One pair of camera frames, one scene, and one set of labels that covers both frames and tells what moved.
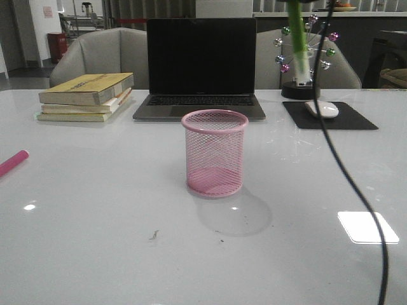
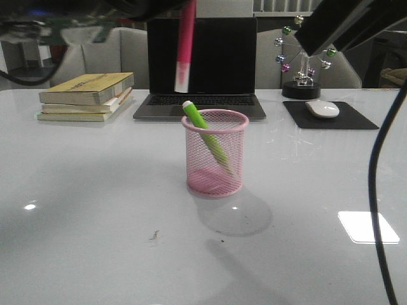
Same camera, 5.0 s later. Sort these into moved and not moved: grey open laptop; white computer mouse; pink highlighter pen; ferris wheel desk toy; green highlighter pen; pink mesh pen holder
Moved: green highlighter pen; pink highlighter pen
Not moved: white computer mouse; pink mesh pen holder; grey open laptop; ferris wheel desk toy
